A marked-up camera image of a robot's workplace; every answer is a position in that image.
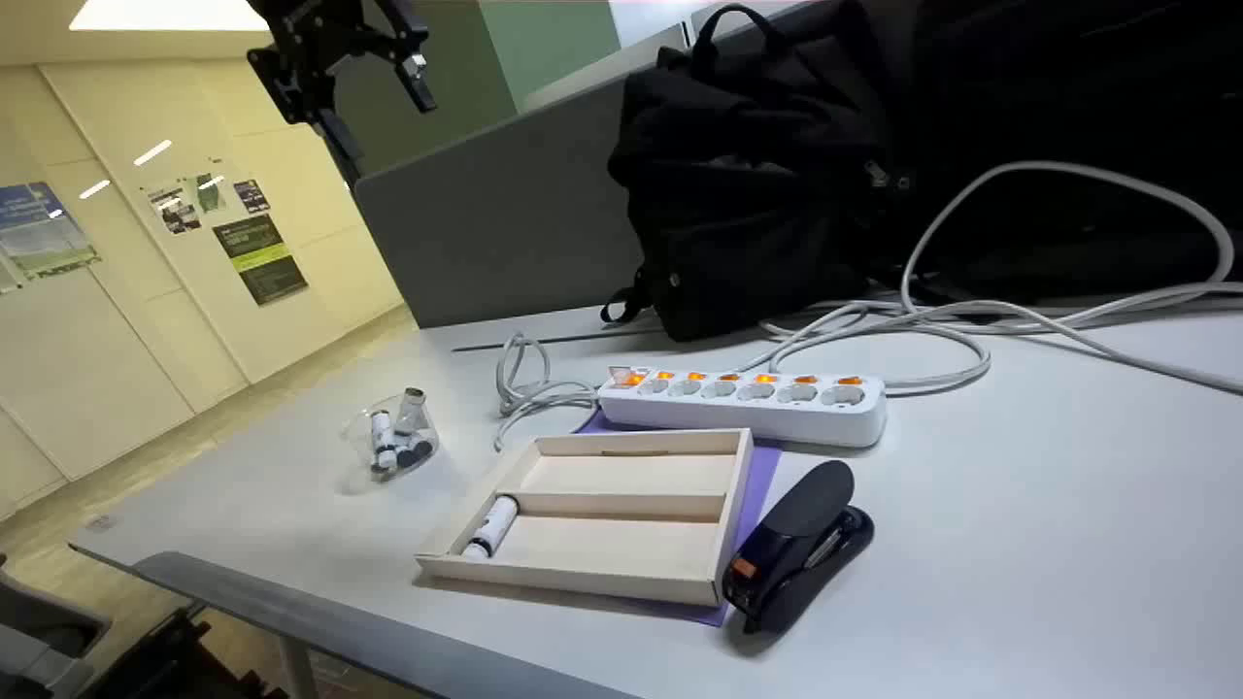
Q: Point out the small white dark-capped bottle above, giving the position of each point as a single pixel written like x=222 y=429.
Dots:
x=384 y=439

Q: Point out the small photo wall notice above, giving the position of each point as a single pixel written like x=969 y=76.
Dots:
x=177 y=211
x=252 y=195
x=208 y=193

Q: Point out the black and green poster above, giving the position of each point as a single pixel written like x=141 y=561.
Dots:
x=264 y=258

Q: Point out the black backpack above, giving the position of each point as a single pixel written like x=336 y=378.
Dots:
x=753 y=169

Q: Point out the ceiling light panel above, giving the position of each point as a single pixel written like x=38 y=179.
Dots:
x=169 y=19

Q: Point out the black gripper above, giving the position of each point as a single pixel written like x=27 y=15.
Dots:
x=306 y=61

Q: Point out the dark office chair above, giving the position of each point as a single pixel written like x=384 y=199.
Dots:
x=80 y=654

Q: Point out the blue wall poster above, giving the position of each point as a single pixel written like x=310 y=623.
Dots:
x=42 y=228

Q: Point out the clear glass bowl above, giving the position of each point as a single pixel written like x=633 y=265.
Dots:
x=390 y=477

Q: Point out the shallow wooden compartment tray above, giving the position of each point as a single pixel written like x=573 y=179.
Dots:
x=622 y=551

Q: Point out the black stapler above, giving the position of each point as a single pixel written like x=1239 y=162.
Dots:
x=801 y=536

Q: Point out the white multi-socket power strip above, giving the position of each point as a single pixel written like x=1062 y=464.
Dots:
x=739 y=415

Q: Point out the gray desk partition panel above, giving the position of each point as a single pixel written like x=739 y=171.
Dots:
x=517 y=221

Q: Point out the purple paper sheet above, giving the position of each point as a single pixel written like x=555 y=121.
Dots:
x=763 y=470

